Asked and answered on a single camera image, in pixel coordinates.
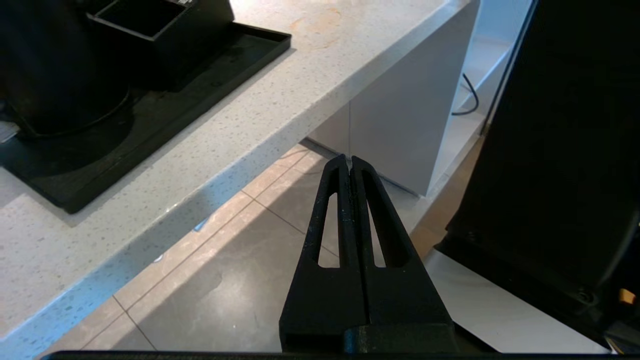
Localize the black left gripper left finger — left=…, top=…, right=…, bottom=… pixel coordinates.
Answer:
left=279, top=154, right=368, bottom=352

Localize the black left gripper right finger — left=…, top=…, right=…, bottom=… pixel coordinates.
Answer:
left=350, top=156, right=456, bottom=327

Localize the black electric kettle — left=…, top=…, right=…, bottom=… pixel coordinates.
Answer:
left=0, top=0, right=135, bottom=140

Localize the white robot base platform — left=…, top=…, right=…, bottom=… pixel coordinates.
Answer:
left=424, top=249, right=611, bottom=354

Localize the black robot torso column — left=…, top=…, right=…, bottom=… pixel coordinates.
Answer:
left=434, top=0, right=640, bottom=346

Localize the black rectangular serving tray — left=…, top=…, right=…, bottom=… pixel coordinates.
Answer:
left=0, top=22, right=293, bottom=215

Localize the black compartment organizer box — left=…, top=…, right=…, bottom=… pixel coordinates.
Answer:
left=86, top=0, right=236, bottom=93

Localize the white counter support frame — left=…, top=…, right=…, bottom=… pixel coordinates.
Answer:
left=306, top=0, right=533, bottom=197

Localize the black adapter cable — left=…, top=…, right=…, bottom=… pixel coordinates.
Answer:
left=451, top=73, right=480, bottom=117

